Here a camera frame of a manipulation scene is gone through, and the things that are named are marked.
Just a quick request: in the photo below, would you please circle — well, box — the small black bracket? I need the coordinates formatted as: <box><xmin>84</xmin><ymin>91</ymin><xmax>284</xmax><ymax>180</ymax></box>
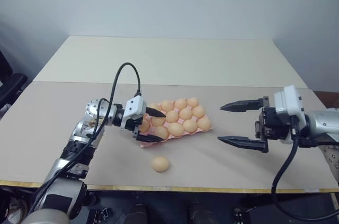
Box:
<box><xmin>92</xmin><ymin>207</ymin><xmax>112</xmax><ymax>224</ymax></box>
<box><xmin>232</xmin><ymin>207</ymin><xmax>245</xmax><ymax>224</ymax></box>

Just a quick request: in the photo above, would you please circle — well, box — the pink egg tray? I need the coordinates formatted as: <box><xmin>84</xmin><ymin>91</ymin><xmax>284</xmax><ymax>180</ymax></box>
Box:
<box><xmin>138</xmin><ymin>101</ymin><xmax>214</xmax><ymax>149</ymax></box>

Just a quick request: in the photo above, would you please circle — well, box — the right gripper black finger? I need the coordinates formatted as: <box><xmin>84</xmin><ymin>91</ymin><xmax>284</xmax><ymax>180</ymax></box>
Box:
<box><xmin>217</xmin><ymin>136</ymin><xmax>269</xmax><ymax>154</ymax></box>
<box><xmin>220</xmin><ymin>96</ymin><xmax>271</xmax><ymax>114</ymax></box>

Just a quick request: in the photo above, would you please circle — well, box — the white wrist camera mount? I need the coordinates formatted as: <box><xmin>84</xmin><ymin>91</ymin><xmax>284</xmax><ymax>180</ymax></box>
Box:
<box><xmin>119</xmin><ymin>96</ymin><xmax>147</xmax><ymax>131</ymax></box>
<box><xmin>273</xmin><ymin>84</ymin><xmax>306</xmax><ymax>123</ymax></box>

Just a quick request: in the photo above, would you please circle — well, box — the dark rounded shape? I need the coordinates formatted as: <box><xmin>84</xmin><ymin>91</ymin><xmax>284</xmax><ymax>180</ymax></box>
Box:
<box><xmin>126</xmin><ymin>203</ymin><xmax>149</xmax><ymax>224</ymax></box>

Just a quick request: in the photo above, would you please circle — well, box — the black chair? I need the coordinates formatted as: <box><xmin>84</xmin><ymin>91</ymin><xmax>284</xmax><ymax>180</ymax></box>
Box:
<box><xmin>0</xmin><ymin>49</ymin><xmax>29</xmax><ymax>115</ymax></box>

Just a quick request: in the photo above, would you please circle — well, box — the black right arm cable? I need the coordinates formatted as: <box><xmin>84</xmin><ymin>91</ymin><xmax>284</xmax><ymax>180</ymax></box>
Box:
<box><xmin>270</xmin><ymin>122</ymin><xmax>339</xmax><ymax>221</ymax></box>

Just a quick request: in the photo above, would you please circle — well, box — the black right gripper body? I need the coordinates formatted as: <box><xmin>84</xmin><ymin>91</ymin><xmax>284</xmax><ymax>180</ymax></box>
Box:
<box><xmin>254</xmin><ymin>106</ymin><xmax>292</xmax><ymax>142</ymax></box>

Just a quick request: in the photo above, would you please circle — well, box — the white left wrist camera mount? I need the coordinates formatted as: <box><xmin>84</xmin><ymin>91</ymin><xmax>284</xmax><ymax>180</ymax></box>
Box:
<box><xmin>119</xmin><ymin>96</ymin><xmax>147</xmax><ymax>131</ymax></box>

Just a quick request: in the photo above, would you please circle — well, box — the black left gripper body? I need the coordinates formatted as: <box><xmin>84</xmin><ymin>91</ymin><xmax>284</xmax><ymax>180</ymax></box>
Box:
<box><xmin>123</xmin><ymin>117</ymin><xmax>145</xmax><ymax>140</ymax></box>

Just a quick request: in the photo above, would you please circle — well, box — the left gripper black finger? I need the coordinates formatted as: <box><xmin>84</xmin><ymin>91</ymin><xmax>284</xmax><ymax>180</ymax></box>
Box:
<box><xmin>136</xmin><ymin>134</ymin><xmax>165</xmax><ymax>144</ymax></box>
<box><xmin>145</xmin><ymin>105</ymin><xmax>167</xmax><ymax>119</ymax></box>

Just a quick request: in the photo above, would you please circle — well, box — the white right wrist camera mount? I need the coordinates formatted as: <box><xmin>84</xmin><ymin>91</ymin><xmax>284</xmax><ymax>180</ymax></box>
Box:
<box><xmin>273</xmin><ymin>84</ymin><xmax>306</xmax><ymax>123</ymax></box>

